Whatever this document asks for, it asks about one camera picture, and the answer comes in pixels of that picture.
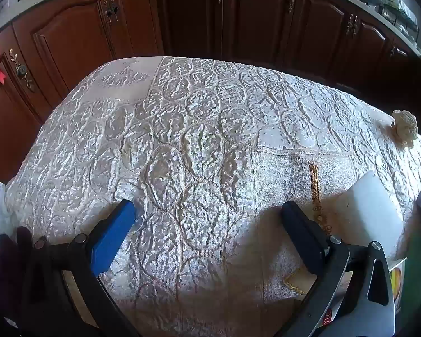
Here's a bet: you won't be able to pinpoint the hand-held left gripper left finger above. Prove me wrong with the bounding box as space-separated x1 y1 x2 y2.
21 199 141 337

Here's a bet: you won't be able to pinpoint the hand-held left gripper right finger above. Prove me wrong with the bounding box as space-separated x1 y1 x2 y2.
281 201 397 337

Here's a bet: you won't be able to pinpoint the cream paper ball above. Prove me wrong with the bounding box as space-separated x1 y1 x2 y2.
391 110 419 148

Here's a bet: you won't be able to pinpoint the white foam block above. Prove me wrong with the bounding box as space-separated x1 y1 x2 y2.
331 170 413 260

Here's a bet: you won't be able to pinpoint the colourful printed package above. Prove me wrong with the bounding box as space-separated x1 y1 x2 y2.
323 258 408 337

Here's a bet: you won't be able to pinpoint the teal flat packet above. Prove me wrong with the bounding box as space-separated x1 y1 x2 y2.
402 232 421 311

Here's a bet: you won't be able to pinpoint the cream embossed tablecloth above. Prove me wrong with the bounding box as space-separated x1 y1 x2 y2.
5 56 421 337

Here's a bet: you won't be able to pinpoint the brown wooden kitchen cabinets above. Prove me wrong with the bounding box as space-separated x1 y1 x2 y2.
0 0 421 197

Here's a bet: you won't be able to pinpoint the row of brass cabinet handles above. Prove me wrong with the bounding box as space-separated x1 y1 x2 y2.
9 0 399 94

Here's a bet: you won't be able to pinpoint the black wire dish rack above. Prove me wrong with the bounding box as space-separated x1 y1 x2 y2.
379 2 421 43

